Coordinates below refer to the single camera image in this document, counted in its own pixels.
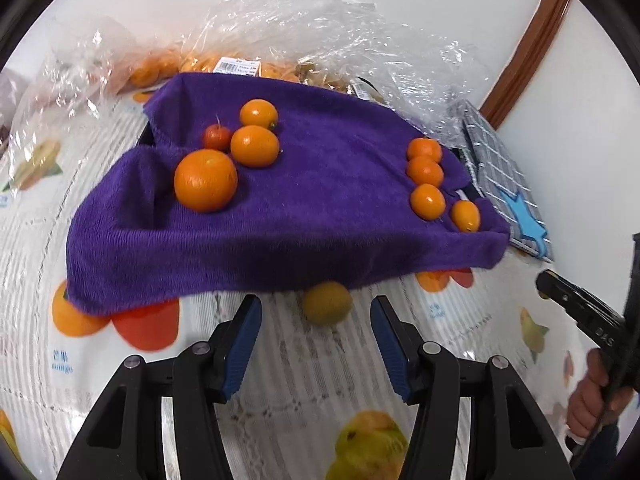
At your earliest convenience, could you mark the person's right forearm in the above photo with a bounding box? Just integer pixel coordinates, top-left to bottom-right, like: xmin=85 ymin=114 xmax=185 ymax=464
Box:
xmin=575 ymin=420 xmax=626 ymax=480

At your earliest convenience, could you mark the clear plastic bag of oranges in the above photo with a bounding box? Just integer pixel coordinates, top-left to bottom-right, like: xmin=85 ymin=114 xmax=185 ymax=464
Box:
xmin=112 ymin=45 xmax=361 ymax=96

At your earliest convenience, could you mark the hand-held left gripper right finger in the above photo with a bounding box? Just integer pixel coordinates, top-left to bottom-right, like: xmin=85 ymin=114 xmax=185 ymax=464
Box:
xmin=370 ymin=295 xmax=576 ymax=480

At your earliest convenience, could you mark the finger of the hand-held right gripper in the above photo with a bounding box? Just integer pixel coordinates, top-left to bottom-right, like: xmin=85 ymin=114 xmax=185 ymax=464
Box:
xmin=536 ymin=269 xmax=599 ymax=334

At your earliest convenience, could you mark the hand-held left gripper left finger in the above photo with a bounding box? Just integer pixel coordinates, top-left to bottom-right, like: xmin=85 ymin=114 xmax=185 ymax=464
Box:
xmin=56 ymin=295 xmax=264 ymax=480

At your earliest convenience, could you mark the person's right hand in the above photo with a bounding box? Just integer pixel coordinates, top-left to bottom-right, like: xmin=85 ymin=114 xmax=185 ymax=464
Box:
xmin=566 ymin=347 xmax=610 ymax=445

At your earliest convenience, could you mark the crumpled clear plastic bag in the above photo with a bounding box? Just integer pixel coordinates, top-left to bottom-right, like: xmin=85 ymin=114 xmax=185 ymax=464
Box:
xmin=10 ymin=20 xmax=131 ymax=131

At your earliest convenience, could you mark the brown wooden door frame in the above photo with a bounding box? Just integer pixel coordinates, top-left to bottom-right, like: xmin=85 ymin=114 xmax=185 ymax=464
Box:
xmin=477 ymin=0 xmax=572 ymax=128

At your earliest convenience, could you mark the purple towel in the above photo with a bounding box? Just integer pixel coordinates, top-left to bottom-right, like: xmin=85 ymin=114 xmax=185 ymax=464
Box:
xmin=66 ymin=72 xmax=512 ymax=317

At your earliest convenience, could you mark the yellow-green round fruit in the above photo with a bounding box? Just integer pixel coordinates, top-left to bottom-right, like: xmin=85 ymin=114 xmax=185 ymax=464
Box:
xmin=301 ymin=281 xmax=354 ymax=327

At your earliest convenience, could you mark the small red fruit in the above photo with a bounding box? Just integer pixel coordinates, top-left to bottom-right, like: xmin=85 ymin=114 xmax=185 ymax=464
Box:
xmin=202 ymin=124 xmax=233 ymax=152

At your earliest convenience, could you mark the large orange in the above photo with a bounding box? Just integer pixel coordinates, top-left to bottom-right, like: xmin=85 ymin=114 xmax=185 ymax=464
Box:
xmin=174 ymin=149 xmax=239 ymax=213

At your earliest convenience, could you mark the grey checked box blue star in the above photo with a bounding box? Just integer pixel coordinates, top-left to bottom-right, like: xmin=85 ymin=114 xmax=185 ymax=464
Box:
xmin=447 ymin=99 xmax=556 ymax=264

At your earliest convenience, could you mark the large clear plastic bag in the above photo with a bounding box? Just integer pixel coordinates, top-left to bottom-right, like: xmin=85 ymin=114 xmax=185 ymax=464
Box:
xmin=185 ymin=0 xmax=493 ymax=136

